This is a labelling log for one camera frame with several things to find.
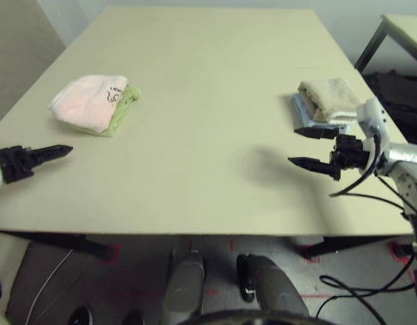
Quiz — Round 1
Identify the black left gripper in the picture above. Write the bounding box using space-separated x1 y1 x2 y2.
0 144 74 185

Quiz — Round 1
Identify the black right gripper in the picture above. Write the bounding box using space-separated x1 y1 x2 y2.
287 126 372 182

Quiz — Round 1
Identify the pink towel with white trim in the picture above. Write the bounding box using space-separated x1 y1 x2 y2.
47 74 129 134

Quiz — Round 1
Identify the blue folded towel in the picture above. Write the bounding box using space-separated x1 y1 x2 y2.
289 93 354 133

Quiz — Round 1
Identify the beige folded towel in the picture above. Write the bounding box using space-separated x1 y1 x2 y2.
297 77 364 124

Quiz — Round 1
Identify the green towel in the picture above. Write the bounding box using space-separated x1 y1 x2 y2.
102 85 142 139

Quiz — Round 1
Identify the grey robot right foot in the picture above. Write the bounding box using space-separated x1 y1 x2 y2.
236 253 310 318

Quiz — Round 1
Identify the grey robot foot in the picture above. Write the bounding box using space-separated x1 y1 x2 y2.
161 248 207 321
236 253 310 318

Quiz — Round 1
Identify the black robot waist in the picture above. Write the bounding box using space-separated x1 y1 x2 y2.
177 309 333 325

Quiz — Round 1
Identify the grey robot left foot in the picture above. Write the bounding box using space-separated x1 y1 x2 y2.
161 248 207 321

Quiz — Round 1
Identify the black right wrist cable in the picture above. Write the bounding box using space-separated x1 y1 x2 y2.
328 131 416 211

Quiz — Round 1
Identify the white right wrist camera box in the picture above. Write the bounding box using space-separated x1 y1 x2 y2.
356 97 389 171

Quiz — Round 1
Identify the thin white floor cable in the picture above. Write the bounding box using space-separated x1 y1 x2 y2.
28 249 74 324

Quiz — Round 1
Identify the side table with black frame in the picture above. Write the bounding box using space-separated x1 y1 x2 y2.
354 14 417 74

